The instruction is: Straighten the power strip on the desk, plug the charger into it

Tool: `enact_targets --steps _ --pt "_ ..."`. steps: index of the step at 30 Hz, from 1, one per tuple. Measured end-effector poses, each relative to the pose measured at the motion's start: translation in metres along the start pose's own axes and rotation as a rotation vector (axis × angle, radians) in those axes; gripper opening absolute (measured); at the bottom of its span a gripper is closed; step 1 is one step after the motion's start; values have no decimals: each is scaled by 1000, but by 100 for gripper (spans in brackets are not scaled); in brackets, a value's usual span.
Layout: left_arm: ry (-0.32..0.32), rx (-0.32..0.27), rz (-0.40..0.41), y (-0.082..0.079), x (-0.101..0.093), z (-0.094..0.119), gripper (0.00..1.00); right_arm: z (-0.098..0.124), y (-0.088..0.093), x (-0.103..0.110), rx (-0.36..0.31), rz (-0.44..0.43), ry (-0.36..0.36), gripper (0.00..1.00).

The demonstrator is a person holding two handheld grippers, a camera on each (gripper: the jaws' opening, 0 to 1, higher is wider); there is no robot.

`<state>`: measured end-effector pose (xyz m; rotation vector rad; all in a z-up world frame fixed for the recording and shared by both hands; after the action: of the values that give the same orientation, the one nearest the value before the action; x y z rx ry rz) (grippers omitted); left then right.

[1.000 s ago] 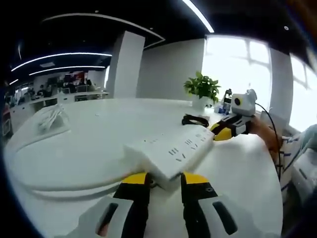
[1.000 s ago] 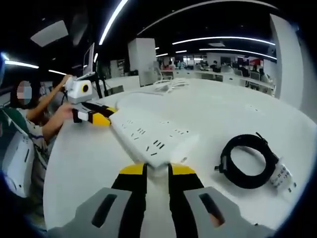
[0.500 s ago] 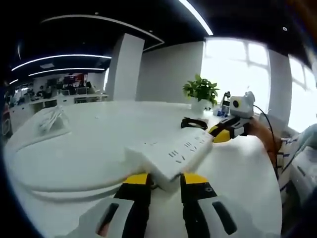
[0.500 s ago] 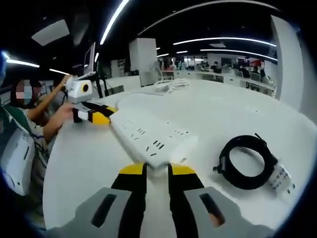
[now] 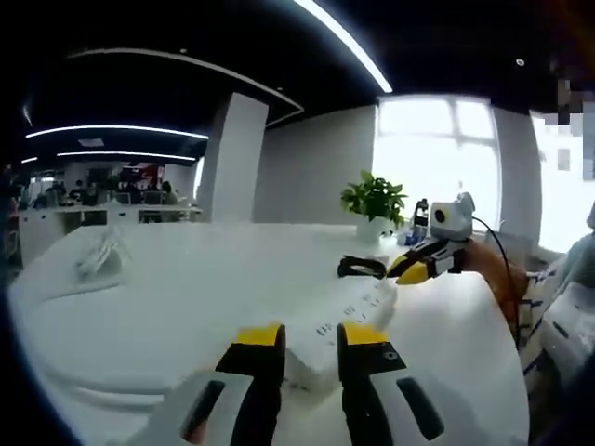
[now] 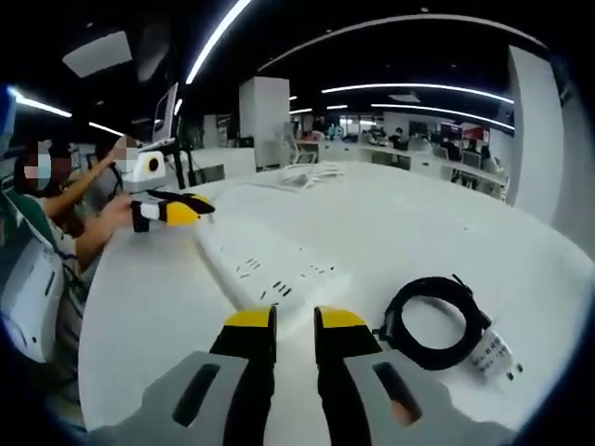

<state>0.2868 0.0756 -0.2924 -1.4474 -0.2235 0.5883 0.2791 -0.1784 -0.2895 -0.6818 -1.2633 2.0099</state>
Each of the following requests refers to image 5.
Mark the green plant in white pot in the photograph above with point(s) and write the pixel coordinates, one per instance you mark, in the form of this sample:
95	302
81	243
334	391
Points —
376	200

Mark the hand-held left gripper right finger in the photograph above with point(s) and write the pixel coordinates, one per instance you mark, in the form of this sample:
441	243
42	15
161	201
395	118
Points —
367	371

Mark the row of background office desks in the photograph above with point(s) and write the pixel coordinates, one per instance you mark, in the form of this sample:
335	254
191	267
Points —
107	213

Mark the phone on small tripod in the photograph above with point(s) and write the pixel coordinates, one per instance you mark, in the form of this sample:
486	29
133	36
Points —
421	216

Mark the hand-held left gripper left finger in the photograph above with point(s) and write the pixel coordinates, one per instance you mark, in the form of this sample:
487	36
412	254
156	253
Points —
251	371

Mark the large bright window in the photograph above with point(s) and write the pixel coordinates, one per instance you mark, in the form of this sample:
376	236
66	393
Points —
432	162

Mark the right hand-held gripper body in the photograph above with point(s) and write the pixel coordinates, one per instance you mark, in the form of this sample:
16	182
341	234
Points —
453	218

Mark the white power strip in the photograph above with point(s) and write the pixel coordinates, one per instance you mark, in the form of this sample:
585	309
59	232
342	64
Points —
321	358

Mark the white charger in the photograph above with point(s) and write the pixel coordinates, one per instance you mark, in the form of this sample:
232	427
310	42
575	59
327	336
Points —
387	289

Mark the straight ceiling light strip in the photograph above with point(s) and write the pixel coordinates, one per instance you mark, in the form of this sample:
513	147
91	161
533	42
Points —
116	131
125	155

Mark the white desk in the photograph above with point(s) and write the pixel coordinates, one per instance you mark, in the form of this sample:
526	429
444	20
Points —
209	288

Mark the long curved ceiling light strip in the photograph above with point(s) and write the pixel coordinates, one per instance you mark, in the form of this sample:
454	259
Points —
348	42

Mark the person's striped white shirt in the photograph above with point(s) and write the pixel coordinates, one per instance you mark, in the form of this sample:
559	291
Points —
544	288

